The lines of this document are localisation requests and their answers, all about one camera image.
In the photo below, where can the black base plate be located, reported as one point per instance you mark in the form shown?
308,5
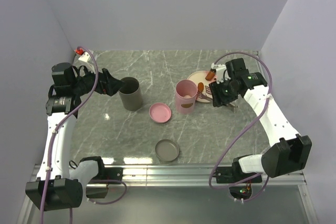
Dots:
230,174
112,173

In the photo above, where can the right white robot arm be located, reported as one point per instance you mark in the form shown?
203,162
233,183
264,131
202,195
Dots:
289,151

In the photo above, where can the orange sausage near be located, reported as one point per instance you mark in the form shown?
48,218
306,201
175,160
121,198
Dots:
200,87

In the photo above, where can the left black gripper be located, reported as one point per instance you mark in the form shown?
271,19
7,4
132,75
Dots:
106,84

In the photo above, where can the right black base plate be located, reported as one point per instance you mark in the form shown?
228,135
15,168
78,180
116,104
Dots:
230,174

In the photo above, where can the pink cream plate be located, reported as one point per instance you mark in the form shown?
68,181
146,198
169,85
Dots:
199,76

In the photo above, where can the grey lid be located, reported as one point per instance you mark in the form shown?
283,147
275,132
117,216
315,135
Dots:
167,150

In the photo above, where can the brown sausage far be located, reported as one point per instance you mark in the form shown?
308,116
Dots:
210,76

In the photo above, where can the pink lid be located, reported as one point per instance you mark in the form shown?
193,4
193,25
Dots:
160,113

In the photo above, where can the aluminium mounting rail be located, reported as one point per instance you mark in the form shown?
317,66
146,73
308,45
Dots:
187,175

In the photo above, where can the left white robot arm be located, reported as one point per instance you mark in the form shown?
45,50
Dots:
57,186

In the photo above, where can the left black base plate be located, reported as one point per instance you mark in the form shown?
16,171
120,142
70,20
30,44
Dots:
112,173

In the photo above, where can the metal food tongs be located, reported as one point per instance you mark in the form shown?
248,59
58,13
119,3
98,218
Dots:
207,95

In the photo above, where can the pink cylindrical container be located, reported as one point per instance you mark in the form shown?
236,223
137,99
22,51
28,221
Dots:
185,87

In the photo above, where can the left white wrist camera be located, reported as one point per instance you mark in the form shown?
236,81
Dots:
83,58

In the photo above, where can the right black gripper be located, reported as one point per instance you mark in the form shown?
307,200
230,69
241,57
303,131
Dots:
217,96

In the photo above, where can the grey cylindrical container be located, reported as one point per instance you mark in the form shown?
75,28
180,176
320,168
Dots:
130,94

